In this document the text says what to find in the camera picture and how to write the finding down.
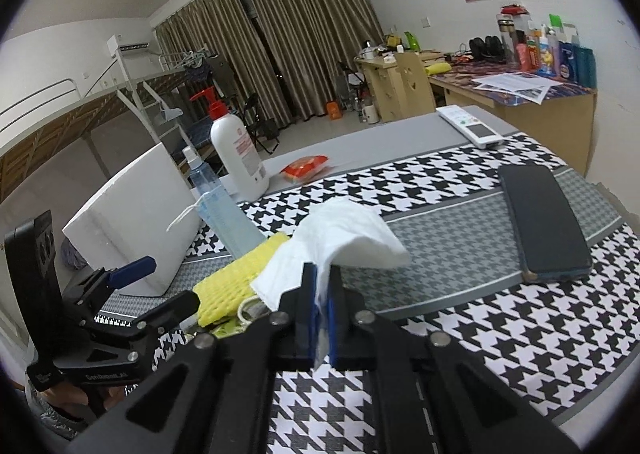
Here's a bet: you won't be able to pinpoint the white foam box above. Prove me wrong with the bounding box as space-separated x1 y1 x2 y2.
63 144 201 297

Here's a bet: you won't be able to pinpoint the blue surgical face mask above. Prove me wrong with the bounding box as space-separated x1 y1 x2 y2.
166 186 266 259

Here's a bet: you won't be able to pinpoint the white tissue wipe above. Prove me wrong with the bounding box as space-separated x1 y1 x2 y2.
250 197 410 367

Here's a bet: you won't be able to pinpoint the operator hand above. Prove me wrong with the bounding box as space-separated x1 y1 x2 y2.
39 382 109 417

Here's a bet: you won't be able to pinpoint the yellow foam net sleeve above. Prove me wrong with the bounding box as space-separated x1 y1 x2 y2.
193 233 290 327

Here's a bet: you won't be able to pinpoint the blue spray bottle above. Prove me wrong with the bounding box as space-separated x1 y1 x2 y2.
182 146 221 195

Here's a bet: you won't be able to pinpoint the white red pump bottle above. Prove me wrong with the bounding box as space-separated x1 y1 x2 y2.
190 87 269 202

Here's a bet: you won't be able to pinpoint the orange snack packet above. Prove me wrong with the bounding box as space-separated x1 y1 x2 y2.
280 155 329 184

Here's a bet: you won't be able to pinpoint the white metal bunk bed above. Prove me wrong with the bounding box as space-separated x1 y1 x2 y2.
1 44 210 198

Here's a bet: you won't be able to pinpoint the houndstooth table cloth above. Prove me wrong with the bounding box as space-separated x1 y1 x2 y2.
94 132 640 454

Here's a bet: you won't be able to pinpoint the black folding chair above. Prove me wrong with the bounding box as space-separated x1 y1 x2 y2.
242 93 280 155

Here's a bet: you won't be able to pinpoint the black smartphone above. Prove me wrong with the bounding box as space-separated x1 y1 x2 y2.
498 165 592 284

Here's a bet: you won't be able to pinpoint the white air conditioner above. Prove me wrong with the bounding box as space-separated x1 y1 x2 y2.
106 34 151 58

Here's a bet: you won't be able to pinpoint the white remote control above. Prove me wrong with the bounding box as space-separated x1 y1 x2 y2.
436 105 504 150

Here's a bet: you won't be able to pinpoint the brown window curtains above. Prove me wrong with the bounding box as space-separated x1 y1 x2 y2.
155 0 383 128

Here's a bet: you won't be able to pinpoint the wooden desk with drawers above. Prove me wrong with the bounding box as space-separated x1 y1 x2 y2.
355 52 597 174

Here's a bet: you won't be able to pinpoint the printed paper sheets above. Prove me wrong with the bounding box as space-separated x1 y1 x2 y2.
472 73 561 104

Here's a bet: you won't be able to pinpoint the black headphones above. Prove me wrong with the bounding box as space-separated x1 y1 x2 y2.
469 36 506 63

